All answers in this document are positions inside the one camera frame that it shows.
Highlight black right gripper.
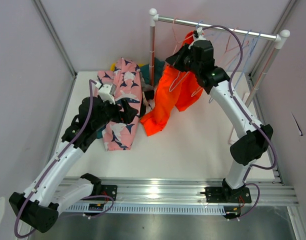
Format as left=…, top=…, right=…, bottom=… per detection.
left=166, top=43, right=201, bottom=76

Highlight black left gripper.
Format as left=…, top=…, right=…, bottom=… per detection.
left=92, top=96, right=138, bottom=131

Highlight pink hanger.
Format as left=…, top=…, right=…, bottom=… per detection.
left=221, top=26, right=244, bottom=68
left=169, top=17, right=204, bottom=98

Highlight teal shorts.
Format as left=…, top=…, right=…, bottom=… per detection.
left=94, top=56, right=166, bottom=140

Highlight orange shorts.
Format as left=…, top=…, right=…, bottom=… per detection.
left=139, top=30, right=204, bottom=137

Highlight pink patterned shorts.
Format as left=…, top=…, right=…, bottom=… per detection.
left=94, top=57, right=143, bottom=151

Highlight grey shorts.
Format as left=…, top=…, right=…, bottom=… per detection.
left=139, top=72, right=154, bottom=92

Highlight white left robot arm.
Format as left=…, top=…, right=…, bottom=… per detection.
left=9, top=96, right=140, bottom=239

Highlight yellow plastic tray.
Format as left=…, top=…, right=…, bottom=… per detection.
left=110, top=63, right=118, bottom=72

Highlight silver clothes rack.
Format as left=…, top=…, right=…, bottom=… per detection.
left=149, top=8, right=291, bottom=106

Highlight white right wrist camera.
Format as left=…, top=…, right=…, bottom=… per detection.
left=188, top=27, right=207, bottom=49

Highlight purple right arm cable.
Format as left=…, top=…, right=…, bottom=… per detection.
left=202, top=24, right=278, bottom=221

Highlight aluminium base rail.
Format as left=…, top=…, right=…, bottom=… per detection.
left=56, top=176, right=300, bottom=206

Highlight grey slotted cable duct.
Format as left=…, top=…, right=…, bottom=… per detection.
left=65, top=203, right=238, bottom=216

